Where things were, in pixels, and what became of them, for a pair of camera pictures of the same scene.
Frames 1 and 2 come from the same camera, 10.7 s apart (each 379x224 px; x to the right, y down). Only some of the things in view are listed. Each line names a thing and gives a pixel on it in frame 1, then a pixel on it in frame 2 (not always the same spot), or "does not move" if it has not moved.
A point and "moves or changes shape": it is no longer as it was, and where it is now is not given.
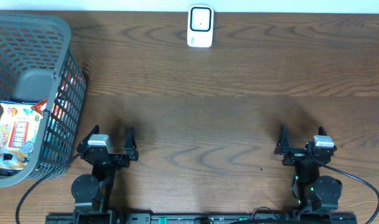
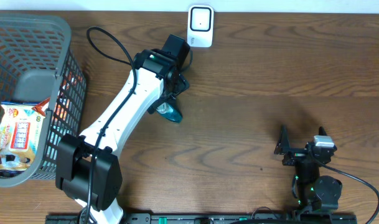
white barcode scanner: x=200 y=25 does not move
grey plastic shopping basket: x=33 y=59 does not move
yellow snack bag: x=15 y=138 does not move
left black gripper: x=130 y=149 → x=178 y=83
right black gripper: x=295 y=155 does not move
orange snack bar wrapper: x=70 y=79 moves or changes shape
